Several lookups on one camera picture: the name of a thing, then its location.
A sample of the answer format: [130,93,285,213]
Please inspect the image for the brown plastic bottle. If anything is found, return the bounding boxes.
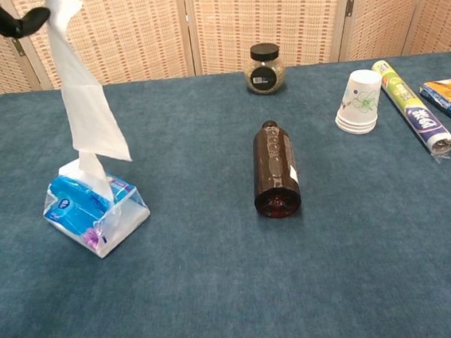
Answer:
[246,118,306,221]

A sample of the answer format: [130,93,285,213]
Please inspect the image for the green purple plastic bag roll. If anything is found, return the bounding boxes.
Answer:
[371,53,451,171]

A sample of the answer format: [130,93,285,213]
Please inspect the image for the blue tablecloth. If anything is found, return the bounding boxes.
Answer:
[0,50,451,338]

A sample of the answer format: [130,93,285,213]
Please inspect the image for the glass jar with black lid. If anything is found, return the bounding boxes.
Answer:
[242,41,288,96]

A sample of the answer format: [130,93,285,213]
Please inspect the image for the white tissue sheet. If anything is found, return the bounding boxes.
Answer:
[43,0,134,169]
[56,146,115,208]

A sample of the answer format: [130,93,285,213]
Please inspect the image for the plain white paper cup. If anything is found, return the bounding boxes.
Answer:
[334,115,379,138]
[335,111,379,134]

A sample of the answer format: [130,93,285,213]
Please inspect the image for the blue plastic tissue pack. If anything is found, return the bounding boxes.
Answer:
[37,152,155,265]

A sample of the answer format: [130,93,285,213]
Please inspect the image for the white floral paper cup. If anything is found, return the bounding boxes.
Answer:
[331,67,388,129]

